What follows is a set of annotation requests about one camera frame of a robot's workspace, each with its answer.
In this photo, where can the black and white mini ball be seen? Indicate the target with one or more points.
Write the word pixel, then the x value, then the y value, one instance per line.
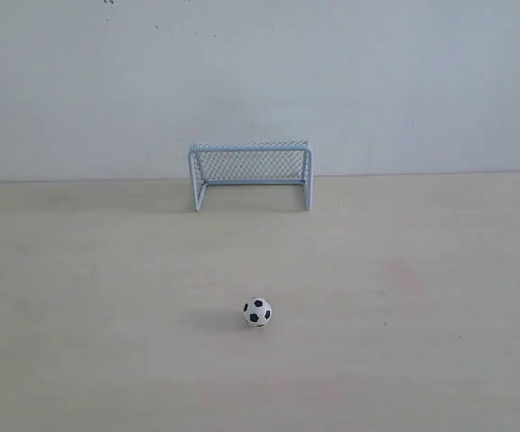
pixel 257 311

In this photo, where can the small light blue goal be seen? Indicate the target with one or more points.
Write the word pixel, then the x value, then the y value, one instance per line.
pixel 258 163

